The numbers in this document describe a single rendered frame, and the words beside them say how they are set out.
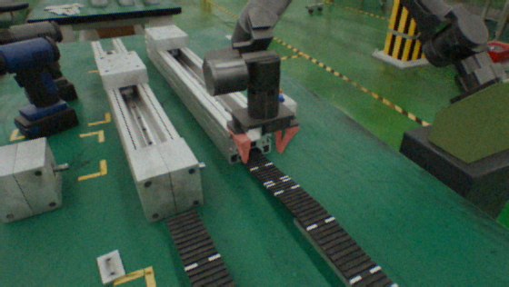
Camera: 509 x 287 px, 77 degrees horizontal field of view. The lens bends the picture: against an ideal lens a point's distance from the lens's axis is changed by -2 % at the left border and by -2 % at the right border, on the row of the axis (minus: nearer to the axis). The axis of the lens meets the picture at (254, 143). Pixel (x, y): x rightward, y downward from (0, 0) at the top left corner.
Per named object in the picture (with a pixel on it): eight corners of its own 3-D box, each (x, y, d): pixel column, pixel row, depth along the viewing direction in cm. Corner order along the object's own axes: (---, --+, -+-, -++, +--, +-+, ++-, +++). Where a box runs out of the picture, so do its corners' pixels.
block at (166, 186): (216, 201, 60) (213, 159, 55) (148, 223, 55) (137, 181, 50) (199, 173, 66) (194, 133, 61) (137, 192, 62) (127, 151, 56)
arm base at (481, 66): (527, 76, 66) (471, 101, 77) (508, 43, 68) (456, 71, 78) (504, 81, 62) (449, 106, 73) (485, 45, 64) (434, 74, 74)
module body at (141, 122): (188, 177, 66) (183, 142, 61) (137, 192, 62) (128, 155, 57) (124, 60, 125) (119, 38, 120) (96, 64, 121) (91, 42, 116)
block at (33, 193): (76, 202, 59) (60, 161, 54) (4, 224, 55) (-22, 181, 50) (74, 173, 67) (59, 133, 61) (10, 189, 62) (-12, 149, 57)
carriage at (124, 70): (150, 92, 86) (145, 67, 83) (107, 100, 82) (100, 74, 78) (139, 73, 98) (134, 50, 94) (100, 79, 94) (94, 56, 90)
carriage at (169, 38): (190, 54, 112) (187, 34, 108) (158, 60, 108) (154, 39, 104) (176, 43, 124) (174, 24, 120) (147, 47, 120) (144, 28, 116)
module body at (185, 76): (270, 152, 73) (271, 118, 68) (229, 164, 69) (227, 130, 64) (173, 53, 132) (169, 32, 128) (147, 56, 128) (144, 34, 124)
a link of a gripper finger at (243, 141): (226, 155, 65) (224, 114, 60) (258, 146, 68) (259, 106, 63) (241, 174, 60) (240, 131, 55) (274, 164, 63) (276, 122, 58)
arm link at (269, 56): (287, 53, 52) (271, 44, 56) (248, 59, 50) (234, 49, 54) (285, 93, 56) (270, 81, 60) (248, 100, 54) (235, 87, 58)
